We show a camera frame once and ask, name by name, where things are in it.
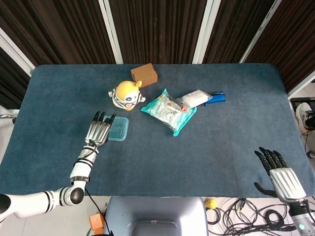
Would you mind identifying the orange block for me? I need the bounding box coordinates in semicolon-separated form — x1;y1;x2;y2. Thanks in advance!
89;213;105;235

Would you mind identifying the teal snack bag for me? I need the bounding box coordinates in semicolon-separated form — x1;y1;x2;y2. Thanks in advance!
140;88;198;137

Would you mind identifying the white partition frame post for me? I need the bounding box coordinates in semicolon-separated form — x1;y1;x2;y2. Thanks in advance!
191;0;215;64
0;27;36;76
286;78;315;97
239;0;283;63
98;0;124;64

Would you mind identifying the blue snack wrapper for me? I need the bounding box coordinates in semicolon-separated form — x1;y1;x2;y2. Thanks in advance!
203;91;226;107

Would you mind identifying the yellow plush toy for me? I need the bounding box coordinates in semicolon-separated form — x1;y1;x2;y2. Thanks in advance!
108;80;146;112

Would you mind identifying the yellow ball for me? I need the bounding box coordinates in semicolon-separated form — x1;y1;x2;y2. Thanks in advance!
204;198;218;210

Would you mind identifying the black floor cable tangle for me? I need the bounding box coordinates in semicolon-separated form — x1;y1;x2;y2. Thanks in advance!
206;197;296;234

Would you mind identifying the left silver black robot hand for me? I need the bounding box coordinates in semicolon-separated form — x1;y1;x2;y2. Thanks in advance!
84;111;117;148

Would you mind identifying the grey robot torso base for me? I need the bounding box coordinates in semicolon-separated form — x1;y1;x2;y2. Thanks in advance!
103;196;210;236

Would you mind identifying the white tissue pack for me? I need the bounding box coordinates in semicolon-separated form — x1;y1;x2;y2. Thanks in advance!
176;89;213;108

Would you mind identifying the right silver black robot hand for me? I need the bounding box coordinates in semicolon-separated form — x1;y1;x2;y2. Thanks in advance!
253;147;307;204

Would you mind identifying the brown cardboard box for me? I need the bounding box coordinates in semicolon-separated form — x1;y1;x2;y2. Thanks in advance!
130;62;158;88

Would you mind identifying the grey metal chair leg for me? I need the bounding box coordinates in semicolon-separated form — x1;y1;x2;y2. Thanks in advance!
0;113;17;124

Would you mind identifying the black equipment case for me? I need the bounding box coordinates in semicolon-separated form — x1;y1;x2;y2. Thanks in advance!
290;97;315;109

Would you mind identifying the thin black floor cable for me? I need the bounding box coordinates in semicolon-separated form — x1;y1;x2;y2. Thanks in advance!
301;132;315;158

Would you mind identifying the blue table cloth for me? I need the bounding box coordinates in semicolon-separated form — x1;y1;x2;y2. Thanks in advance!
0;63;315;199

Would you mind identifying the white sneaker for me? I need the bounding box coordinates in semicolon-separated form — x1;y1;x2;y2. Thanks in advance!
295;102;315;135

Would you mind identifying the blue plastic container lid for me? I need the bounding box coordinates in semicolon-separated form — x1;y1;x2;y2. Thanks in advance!
104;116;130;141

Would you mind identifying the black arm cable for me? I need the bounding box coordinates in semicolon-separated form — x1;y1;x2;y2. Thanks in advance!
84;191;114;236

